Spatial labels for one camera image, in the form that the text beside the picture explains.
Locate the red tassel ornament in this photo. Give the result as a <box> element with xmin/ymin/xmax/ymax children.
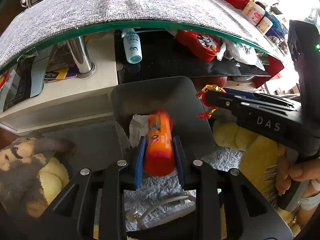
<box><xmin>195</xmin><ymin>85</ymin><xmax>226</xmax><ymax>120</ymax></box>

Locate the orange bottle red cap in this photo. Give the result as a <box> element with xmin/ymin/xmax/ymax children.
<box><xmin>144</xmin><ymin>111</ymin><xmax>175</xmax><ymax>177</ymax></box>

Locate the white tissue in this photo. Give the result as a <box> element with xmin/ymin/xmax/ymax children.
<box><xmin>129</xmin><ymin>114</ymin><xmax>149</xmax><ymax>147</ymax></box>

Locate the dark grey trash bin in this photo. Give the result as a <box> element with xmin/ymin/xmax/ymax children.
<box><xmin>111</xmin><ymin>76</ymin><xmax>215</xmax><ymax>177</ymax></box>

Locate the person's right hand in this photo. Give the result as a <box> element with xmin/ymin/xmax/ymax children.
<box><xmin>276</xmin><ymin>145</ymin><xmax>319</xmax><ymax>194</ymax></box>

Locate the red mickey tin box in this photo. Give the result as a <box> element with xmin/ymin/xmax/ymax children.
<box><xmin>176</xmin><ymin>30</ymin><xmax>220</xmax><ymax>61</ymax></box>

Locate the white lotion bottle red label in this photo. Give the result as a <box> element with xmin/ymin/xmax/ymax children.
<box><xmin>246</xmin><ymin>4</ymin><xmax>265</xmax><ymax>25</ymax></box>

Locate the yellow cream bottle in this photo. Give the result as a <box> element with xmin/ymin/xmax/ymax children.
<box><xmin>242</xmin><ymin>1</ymin><xmax>256</xmax><ymax>16</ymax></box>

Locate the blue white baby bottle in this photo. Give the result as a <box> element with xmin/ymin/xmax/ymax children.
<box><xmin>121</xmin><ymin>28</ymin><xmax>142</xmax><ymax>64</ymax></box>

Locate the plush toy brown yellow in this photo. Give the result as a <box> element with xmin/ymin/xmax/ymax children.
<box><xmin>1</xmin><ymin>135</ymin><xmax>75</xmax><ymax>218</ymax></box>

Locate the chrome table leg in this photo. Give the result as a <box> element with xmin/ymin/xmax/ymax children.
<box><xmin>66</xmin><ymin>36</ymin><xmax>96</xmax><ymax>79</ymax></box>

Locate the grey woven table cloth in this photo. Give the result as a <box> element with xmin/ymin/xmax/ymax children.
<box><xmin>1</xmin><ymin>0</ymin><xmax>280</xmax><ymax>70</ymax></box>

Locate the white cable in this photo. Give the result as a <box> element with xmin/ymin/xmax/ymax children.
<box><xmin>125</xmin><ymin>191</ymin><xmax>197</xmax><ymax>230</ymax></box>

